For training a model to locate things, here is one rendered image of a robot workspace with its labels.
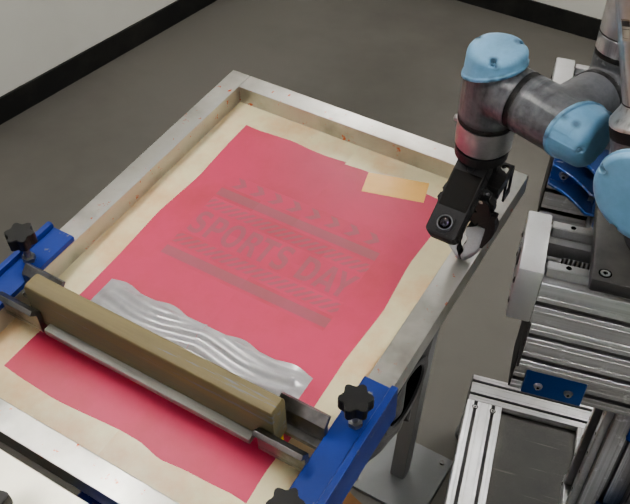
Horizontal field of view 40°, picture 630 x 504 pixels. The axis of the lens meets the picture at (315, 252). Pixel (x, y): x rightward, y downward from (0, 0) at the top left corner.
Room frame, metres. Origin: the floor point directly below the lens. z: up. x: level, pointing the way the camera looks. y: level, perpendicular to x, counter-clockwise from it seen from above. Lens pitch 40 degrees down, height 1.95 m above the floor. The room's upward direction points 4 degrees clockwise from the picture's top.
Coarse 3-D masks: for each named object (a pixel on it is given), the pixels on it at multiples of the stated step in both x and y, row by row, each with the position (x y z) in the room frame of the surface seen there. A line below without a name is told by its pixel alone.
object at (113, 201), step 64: (192, 128) 1.29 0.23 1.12; (320, 128) 1.33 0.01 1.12; (384, 128) 1.30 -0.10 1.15; (128, 192) 1.13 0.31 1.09; (512, 192) 1.14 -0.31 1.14; (64, 256) 1.00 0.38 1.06; (448, 256) 1.00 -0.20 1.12; (0, 320) 0.88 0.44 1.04; (384, 384) 0.78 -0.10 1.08; (64, 448) 0.67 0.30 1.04
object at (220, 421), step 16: (64, 336) 0.84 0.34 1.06; (80, 352) 0.82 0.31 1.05; (96, 352) 0.81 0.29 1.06; (112, 368) 0.79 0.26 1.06; (128, 368) 0.79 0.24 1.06; (144, 384) 0.76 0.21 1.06; (160, 384) 0.76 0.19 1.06; (176, 400) 0.74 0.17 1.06; (192, 400) 0.74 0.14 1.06; (208, 416) 0.72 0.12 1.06; (240, 432) 0.69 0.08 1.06
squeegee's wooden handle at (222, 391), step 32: (32, 288) 0.86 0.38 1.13; (64, 288) 0.86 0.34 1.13; (64, 320) 0.84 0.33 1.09; (96, 320) 0.81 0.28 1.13; (128, 320) 0.81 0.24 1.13; (128, 352) 0.78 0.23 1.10; (160, 352) 0.76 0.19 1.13; (192, 352) 0.76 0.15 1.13; (192, 384) 0.73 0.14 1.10; (224, 384) 0.71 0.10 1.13; (224, 416) 0.72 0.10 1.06; (256, 416) 0.69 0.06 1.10
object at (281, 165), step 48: (240, 144) 1.29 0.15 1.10; (288, 144) 1.30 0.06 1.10; (192, 192) 1.17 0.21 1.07; (288, 192) 1.18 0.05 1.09; (144, 240) 1.06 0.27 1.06; (96, 288) 0.96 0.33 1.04; (144, 288) 0.96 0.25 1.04; (192, 288) 0.97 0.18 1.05; (48, 336) 0.87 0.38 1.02; (48, 384) 0.79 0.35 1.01; (96, 384) 0.79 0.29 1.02
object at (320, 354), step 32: (352, 192) 1.18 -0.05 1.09; (384, 224) 1.11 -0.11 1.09; (416, 224) 1.11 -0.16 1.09; (384, 256) 1.04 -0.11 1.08; (384, 288) 0.97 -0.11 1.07; (224, 320) 0.91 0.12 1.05; (256, 320) 0.91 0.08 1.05; (288, 320) 0.91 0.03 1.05; (352, 320) 0.91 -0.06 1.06; (288, 352) 0.85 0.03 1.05; (320, 352) 0.85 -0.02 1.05; (320, 384) 0.80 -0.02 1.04; (160, 416) 0.74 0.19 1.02; (192, 416) 0.74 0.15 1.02; (160, 448) 0.70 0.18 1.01; (192, 448) 0.70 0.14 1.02; (224, 448) 0.70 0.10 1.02; (256, 448) 0.70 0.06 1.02; (224, 480) 0.65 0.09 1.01; (256, 480) 0.66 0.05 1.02
